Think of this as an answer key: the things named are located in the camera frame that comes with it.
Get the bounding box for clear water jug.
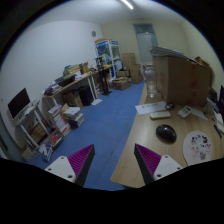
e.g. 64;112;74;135
145;67;157;98

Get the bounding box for white blue vending cabinet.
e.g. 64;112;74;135
95;39;122;79

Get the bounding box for black computer mouse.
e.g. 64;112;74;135
156;124;177;143

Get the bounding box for black monitor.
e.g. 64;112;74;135
8;89;30;119

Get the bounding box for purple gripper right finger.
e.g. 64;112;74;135
134;144;182;185

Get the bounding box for white paper sheet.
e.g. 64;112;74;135
136;101;166;115

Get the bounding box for stacked cardboard boxes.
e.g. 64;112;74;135
121;53;143;84

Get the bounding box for wooden desk with white legs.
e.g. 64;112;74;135
42;73;97;105

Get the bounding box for stack of books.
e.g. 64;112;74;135
63;107;84;129

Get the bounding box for white calculator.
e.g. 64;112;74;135
178;106;192;119

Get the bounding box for open cardboard box on floor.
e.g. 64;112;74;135
112;77;132;91

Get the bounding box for white remote control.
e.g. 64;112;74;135
150;111;171;120

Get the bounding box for black stool stand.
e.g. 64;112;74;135
98;66;111;95

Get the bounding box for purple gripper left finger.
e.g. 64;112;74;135
46;144;95;187

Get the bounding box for large cardboard box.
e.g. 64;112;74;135
153;56;210;106

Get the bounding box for frosted glass door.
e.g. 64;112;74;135
134;23;158;64

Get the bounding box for ceiling light tube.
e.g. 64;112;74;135
121;0;134;10

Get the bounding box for white monitor stand shelf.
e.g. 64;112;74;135
16;100;49;149

